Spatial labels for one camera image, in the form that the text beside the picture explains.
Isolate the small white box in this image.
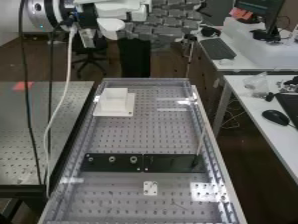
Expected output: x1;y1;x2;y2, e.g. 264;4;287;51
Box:
91;86;137;118

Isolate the black computer monitor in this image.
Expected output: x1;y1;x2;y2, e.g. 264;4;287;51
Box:
231;0;287;43

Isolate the white cable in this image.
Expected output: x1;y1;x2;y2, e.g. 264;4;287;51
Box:
43;25;79;198

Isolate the black plate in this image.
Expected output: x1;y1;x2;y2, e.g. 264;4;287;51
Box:
81;152;207;174

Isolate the white desk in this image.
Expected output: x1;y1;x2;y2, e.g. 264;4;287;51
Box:
192;29;298;74
211;74;298;183

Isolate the black computer mouse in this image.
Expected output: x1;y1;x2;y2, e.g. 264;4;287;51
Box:
260;108;291;127

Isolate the clear box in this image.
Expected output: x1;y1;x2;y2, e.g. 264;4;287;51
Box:
38;77;248;224

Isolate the clear plastic bag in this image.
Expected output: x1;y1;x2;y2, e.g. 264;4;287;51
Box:
242;72;272;98

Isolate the black office chair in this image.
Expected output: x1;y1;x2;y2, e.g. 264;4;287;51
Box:
70;33;110;80

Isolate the small white square plate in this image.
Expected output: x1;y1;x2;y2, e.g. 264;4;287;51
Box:
140;180;159;197

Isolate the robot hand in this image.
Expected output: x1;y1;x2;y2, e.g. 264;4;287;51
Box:
115;0;207;52

